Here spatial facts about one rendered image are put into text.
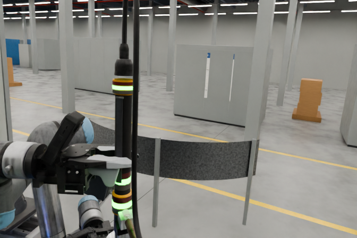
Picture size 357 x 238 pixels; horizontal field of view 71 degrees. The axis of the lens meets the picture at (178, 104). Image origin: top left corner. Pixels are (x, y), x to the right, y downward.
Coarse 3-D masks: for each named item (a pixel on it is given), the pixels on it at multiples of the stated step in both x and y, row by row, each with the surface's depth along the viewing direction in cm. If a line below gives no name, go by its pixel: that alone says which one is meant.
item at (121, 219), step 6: (120, 216) 50; (126, 216) 50; (132, 216) 50; (120, 222) 49; (132, 222) 50; (120, 228) 49; (108, 234) 57; (114, 234) 57; (120, 234) 50; (126, 234) 52
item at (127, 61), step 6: (120, 48) 47; (126, 48) 47; (120, 54) 48; (126, 54) 48; (120, 60) 47; (126, 60) 47; (120, 66) 47; (126, 66) 47; (132, 66) 48; (114, 72) 48; (120, 72) 47; (126, 72) 47; (132, 72) 49; (114, 216) 54; (114, 222) 54; (114, 228) 54
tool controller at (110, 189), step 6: (114, 144) 142; (90, 180) 122; (96, 180) 121; (102, 180) 121; (90, 186) 123; (96, 186) 122; (102, 186) 122; (84, 192) 124; (90, 192) 123; (96, 192) 123; (102, 192) 122; (108, 192) 125; (102, 198) 123
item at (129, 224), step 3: (126, 219) 49; (129, 219) 49; (126, 222) 49; (129, 222) 49; (126, 225) 48; (129, 225) 48; (132, 225) 48; (126, 228) 48; (129, 228) 47; (132, 228) 47; (129, 231) 46; (132, 231) 46; (129, 234) 46; (132, 234) 45; (132, 237) 45; (135, 237) 45
